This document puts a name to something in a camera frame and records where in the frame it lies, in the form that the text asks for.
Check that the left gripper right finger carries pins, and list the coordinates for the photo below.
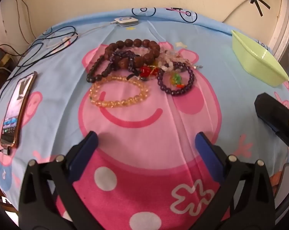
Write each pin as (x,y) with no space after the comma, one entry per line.
(244,199)

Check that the white window frame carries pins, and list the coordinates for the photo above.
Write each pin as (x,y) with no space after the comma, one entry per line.
(280,37)

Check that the light green plastic basket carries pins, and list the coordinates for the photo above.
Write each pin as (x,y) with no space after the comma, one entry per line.
(257,61)

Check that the white charger box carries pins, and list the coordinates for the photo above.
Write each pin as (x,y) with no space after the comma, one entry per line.
(126,21)

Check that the smartphone in gold case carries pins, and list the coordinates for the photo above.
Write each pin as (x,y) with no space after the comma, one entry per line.
(14,114)

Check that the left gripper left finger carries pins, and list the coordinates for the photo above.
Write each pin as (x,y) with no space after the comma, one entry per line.
(48,199)

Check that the Peppa Pig bed sheet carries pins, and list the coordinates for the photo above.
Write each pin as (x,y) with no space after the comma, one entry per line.
(146,151)

